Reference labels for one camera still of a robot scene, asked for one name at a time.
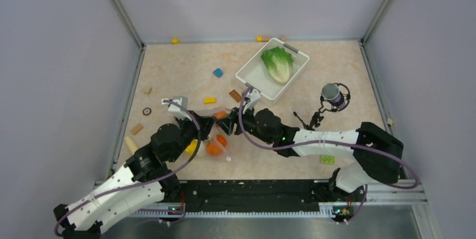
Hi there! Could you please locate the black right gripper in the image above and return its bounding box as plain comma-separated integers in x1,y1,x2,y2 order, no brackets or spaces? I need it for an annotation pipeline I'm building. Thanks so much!
217,102,274,145

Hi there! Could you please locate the clear zip top bag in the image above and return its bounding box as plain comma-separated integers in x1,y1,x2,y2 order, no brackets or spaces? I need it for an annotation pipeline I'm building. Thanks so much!
185,107,231,162

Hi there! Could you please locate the orange mini pumpkin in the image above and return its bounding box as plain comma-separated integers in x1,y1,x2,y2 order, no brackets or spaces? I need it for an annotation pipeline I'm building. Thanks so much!
205,141,223,157

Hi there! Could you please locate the yellow lemon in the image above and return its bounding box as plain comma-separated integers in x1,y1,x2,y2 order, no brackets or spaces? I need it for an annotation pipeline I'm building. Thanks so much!
185,139,198,156

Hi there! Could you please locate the green lettuce leaf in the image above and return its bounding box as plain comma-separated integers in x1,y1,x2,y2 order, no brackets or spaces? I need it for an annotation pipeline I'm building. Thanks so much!
260,47,294,84

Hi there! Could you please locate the peach fruit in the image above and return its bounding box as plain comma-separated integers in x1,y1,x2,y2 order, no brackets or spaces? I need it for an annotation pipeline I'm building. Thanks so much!
216,135,227,147

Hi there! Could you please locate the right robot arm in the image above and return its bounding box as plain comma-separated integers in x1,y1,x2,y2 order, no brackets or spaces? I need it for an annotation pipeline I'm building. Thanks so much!
217,108,404,201

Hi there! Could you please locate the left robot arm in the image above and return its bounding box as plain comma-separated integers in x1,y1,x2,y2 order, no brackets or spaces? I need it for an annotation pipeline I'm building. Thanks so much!
53,113,216,238

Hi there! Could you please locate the yellow lego brick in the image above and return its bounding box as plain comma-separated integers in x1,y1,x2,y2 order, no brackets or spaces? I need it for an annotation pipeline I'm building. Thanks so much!
203,97,216,104

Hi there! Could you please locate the brown lego brick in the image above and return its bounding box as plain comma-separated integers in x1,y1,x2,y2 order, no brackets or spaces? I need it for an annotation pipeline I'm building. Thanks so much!
229,90,243,103

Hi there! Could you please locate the blue block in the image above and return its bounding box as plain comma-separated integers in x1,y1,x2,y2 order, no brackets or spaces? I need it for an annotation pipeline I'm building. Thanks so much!
212,68,223,78

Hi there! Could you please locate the wooden rectangular block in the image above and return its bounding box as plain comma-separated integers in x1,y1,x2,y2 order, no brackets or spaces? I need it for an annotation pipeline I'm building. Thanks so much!
130,123,144,135

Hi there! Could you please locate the small wooden cube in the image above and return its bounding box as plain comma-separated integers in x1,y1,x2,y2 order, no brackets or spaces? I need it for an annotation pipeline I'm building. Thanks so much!
143,86,152,94

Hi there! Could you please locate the white perforated plastic basket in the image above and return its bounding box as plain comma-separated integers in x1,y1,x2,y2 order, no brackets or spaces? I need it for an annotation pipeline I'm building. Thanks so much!
235,38,310,107

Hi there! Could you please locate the cream cylinder block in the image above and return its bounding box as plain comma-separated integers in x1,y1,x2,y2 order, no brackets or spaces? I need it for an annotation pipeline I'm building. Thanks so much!
123,136,139,155

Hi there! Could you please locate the yellow and wood peg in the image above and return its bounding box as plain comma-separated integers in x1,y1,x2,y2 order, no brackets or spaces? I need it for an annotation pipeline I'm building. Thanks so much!
256,36,272,42

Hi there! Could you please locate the light green lego brick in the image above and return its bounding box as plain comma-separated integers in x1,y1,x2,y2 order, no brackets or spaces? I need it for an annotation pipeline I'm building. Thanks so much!
321,155,335,165

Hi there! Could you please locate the microphone on black tripod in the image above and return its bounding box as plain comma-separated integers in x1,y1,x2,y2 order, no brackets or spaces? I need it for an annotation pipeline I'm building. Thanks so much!
293,82,351,130

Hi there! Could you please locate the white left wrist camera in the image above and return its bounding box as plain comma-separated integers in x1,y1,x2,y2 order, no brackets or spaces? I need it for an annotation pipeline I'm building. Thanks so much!
161,96,191,120

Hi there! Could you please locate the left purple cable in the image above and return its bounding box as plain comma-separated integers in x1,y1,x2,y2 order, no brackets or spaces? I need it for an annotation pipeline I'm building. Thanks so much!
54,99,203,237

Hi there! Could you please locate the purple cable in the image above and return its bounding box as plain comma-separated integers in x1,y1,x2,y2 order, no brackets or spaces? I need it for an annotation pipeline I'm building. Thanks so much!
237,88,420,225
54,99,203,237

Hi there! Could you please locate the small black ring wheel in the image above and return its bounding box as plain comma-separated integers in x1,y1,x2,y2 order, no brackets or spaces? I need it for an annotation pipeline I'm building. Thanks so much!
142,107,152,116

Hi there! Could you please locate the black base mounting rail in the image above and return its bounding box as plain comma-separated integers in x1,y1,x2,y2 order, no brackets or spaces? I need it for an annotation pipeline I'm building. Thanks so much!
164,180,364,213

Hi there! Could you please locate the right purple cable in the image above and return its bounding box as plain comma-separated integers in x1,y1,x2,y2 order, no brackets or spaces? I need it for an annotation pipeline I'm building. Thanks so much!
237,88,420,225

